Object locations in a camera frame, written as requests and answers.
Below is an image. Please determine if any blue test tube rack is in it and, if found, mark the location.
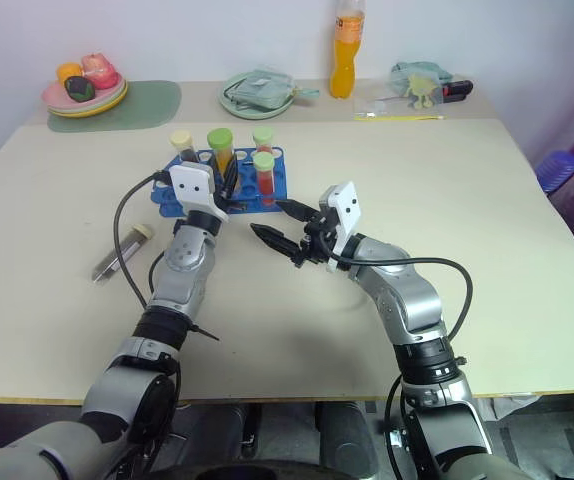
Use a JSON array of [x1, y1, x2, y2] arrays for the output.
[[151, 145, 293, 219]]

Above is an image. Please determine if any yellow-green toy figure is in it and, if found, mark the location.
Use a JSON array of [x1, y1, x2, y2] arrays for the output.
[[406, 73, 441, 109]]

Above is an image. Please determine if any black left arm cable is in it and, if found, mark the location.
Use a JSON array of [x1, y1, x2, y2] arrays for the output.
[[113, 170, 174, 309]]

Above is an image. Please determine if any green placemat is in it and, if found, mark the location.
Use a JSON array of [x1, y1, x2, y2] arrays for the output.
[[47, 79, 183, 134]]

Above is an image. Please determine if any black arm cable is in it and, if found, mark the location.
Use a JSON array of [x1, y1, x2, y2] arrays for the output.
[[113, 170, 174, 309], [326, 254, 472, 351]]

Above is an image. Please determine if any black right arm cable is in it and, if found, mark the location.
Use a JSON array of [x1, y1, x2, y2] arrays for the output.
[[326, 254, 472, 351]]

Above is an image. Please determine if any clear plastic zip bag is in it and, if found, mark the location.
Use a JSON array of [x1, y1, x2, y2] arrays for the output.
[[354, 93, 418, 119]]

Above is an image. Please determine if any black and red tool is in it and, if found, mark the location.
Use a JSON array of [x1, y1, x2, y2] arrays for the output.
[[441, 79, 475, 104]]

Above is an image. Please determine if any pink plate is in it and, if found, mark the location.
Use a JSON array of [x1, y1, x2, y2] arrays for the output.
[[41, 74, 127, 110]]

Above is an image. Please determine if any orange toy fruit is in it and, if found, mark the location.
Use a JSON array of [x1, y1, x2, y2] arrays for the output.
[[56, 62, 84, 86]]

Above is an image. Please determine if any purple ribbed container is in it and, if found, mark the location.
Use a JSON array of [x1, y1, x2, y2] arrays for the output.
[[535, 150, 574, 194]]

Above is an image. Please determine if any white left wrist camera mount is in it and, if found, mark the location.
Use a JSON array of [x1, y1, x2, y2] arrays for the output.
[[168, 162, 231, 224]]

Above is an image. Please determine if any dark toy mangosteen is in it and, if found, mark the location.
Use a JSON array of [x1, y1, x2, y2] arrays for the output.
[[64, 75, 97, 101]]

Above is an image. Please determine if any yellow plate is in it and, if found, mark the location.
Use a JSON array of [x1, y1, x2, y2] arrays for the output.
[[46, 82, 129, 115]]

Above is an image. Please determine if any green-capped red test tube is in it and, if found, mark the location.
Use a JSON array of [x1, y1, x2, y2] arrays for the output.
[[251, 126, 276, 154], [251, 152, 278, 209]]

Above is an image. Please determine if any orange soda bottle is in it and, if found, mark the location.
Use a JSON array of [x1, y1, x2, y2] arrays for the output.
[[329, 0, 368, 99]]

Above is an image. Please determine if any cream-capped grey test tube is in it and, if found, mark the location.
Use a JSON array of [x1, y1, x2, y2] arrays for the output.
[[90, 224, 154, 286]]

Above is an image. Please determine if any cream-capped dark test tube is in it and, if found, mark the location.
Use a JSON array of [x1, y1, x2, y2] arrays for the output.
[[169, 129, 201, 166]]

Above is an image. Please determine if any thin yellow strip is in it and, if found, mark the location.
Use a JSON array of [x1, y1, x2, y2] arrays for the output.
[[354, 113, 446, 122]]

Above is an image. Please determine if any pale green plate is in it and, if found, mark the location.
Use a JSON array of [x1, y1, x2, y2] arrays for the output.
[[218, 72, 296, 121]]

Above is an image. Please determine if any dark rounded shape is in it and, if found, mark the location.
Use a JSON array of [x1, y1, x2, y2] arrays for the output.
[[315, 398, 369, 464]]

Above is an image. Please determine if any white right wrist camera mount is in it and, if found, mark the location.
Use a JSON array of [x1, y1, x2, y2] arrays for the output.
[[319, 180, 363, 274]]

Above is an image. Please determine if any pink toy peach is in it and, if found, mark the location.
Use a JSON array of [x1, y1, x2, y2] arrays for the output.
[[80, 52, 119, 90]]

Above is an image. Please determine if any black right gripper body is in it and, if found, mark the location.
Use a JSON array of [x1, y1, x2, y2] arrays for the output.
[[290, 199, 341, 270]]

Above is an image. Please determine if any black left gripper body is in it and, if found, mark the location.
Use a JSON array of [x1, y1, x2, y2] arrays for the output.
[[214, 192, 248, 214]]

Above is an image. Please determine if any crumpled clear plastic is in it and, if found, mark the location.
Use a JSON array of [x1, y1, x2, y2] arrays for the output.
[[475, 393, 539, 422]]

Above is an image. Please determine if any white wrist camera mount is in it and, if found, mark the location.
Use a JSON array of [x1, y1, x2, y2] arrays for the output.
[[168, 162, 231, 224], [319, 180, 363, 274]]

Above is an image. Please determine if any green-capped yellow test tube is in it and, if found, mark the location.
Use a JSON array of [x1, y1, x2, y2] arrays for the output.
[[206, 127, 236, 189]]

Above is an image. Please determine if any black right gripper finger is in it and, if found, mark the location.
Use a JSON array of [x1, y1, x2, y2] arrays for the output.
[[249, 224, 301, 262], [275, 199, 321, 224]]

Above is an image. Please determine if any light green plate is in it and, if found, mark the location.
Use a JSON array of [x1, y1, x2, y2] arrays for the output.
[[49, 87, 130, 120]]

